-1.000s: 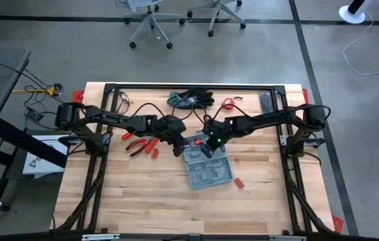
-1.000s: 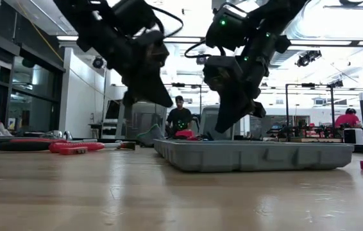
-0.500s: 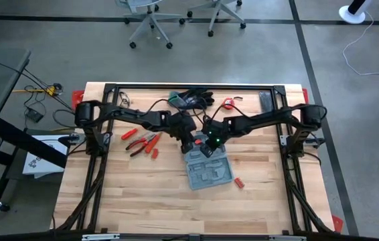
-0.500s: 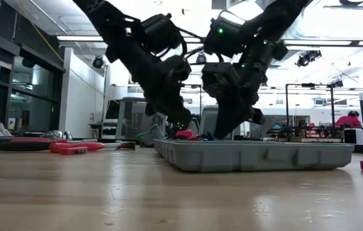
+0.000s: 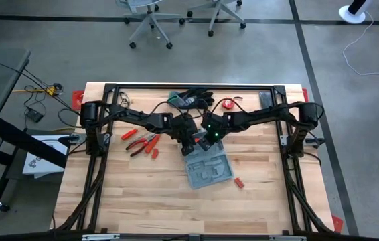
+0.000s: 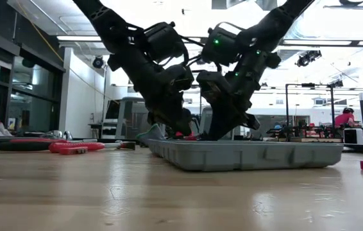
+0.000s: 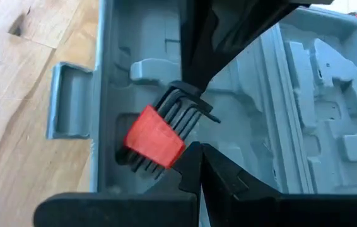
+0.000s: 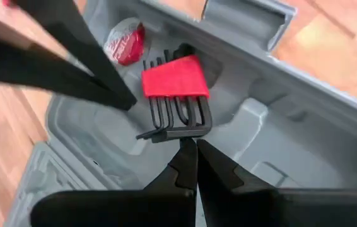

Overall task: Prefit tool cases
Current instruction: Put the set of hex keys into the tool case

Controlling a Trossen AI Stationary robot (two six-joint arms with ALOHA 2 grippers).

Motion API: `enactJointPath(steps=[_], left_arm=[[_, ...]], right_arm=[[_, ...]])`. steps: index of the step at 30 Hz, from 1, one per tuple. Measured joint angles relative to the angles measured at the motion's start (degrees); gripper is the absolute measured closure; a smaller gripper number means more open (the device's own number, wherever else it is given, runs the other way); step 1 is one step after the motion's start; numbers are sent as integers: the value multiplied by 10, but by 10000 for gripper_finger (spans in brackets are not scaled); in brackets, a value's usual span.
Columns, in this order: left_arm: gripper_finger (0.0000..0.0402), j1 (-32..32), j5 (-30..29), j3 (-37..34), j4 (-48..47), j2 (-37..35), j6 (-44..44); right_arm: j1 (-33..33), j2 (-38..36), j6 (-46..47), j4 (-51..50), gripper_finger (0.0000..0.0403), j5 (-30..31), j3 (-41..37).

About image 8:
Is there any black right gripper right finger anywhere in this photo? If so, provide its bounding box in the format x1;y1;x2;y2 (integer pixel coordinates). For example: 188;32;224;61
196;139;357;227

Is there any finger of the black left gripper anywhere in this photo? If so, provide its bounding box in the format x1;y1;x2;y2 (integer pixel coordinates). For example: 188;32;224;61
0;31;129;111
13;0;138;110

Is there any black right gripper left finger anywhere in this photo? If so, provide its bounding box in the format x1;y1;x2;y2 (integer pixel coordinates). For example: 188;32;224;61
30;136;199;227

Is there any grey plastic tool case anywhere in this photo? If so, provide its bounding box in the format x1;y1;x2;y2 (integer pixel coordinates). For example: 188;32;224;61
4;0;357;227

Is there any hex key set red holder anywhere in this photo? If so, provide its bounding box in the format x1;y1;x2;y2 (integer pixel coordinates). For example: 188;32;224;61
136;43;213;143

